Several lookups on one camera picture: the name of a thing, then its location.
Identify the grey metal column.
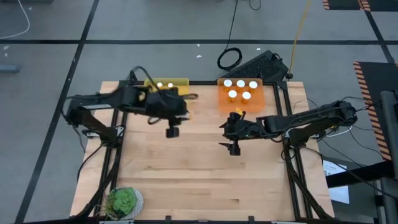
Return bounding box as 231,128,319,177
379,90,398,224

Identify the yellow cable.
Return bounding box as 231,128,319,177
287,0,313,78

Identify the black aluminium table frame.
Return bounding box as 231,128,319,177
73,70,335,224

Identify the orange translucent plastic bin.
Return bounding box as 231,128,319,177
216,77,266,114

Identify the black perforated computer case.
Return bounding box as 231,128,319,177
221,49,290,82

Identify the black metal bar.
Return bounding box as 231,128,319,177
325,160,394,189

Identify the white floor cable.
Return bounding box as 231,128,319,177
0,0,31,40

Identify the black mat with hazard stripes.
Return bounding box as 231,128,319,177
322,0,398,12
353,61,398,162

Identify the coiled black cable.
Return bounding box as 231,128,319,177
216,0,244,72

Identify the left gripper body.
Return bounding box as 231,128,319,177
142,88,191,139

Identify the white paper sheet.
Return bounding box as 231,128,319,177
322,159,351,205

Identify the grey floor box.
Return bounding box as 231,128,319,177
0,63,21,74

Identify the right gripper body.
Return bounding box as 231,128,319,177
228,111,267,157

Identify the succulent in patterned white pot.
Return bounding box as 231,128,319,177
101,185,146,221

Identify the yellow translucent plastic bin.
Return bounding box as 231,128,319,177
143,77,191,121

